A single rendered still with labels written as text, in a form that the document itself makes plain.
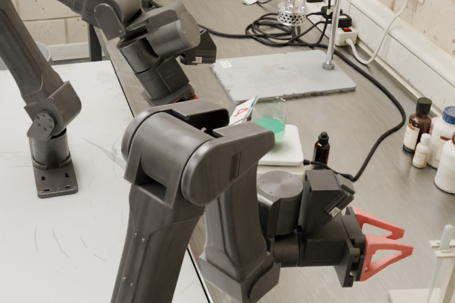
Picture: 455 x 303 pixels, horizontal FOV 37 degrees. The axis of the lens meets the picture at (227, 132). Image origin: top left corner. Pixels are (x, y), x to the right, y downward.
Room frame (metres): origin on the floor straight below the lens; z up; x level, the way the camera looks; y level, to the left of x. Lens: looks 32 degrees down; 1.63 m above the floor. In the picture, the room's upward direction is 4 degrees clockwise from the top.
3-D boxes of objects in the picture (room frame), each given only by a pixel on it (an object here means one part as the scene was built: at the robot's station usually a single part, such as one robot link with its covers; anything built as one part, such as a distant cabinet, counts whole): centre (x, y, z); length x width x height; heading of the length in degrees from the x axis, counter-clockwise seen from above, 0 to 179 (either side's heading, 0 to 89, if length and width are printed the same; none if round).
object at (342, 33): (1.80, -0.23, 0.92); 0.40 x 0.06 x 0.04; 20
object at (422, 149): (1.09, -0.37, 0.93); 0.03 x 0.03 x 0.07
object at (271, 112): (0.99, -0.07, 1.03); 0.07 x 0.06 x 0.08; 43
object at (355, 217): (0.69, -0.20, 1.04); 0.09 x 0.07 x 0.07; 99
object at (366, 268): (0.69, -0.20, 1.04); 0.09 x 0.07 x 0.07; 99
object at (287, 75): (1.42, -0.12, 0.91); 0.30 x 0.20 x 0.01; 110
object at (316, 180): (0.68, -0.13, 1.10); 0.07 x 0.06 x 0.11; 9
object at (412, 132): (1.15, -0.37, 0.95); 0.04 x 0.04 x 0.11
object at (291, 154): (1.00, -0.07, 0.98); 0.12 x 0.12 x 0.01; 2
